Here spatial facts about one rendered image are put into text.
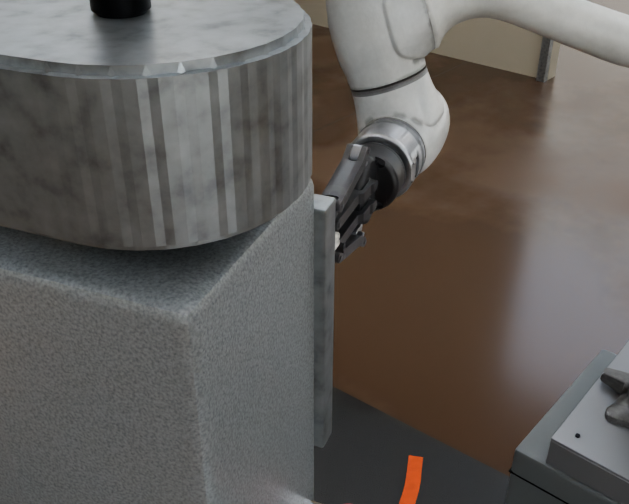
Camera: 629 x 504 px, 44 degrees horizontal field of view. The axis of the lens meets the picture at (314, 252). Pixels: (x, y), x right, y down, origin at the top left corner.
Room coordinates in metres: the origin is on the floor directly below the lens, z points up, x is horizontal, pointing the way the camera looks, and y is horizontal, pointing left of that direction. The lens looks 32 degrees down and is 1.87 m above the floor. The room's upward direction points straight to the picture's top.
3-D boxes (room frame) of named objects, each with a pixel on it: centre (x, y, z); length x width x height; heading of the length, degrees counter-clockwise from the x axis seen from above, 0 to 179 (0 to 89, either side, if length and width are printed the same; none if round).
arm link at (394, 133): (0.88, -0.09, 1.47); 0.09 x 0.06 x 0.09; 68
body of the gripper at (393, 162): (0.81, -0.06, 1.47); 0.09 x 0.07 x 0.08; 158
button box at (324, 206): (0.61, 0.02, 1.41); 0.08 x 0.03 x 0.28; 68
